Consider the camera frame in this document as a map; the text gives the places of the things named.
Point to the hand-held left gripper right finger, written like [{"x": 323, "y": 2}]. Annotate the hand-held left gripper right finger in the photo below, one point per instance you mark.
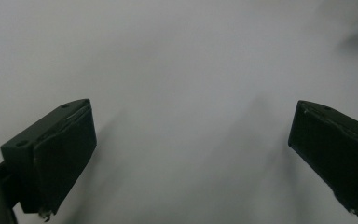
[{"x": 338, "y": 152}]

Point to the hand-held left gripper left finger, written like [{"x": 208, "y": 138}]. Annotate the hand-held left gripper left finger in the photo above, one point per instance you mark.
[{"x": 56, "y": 155}]

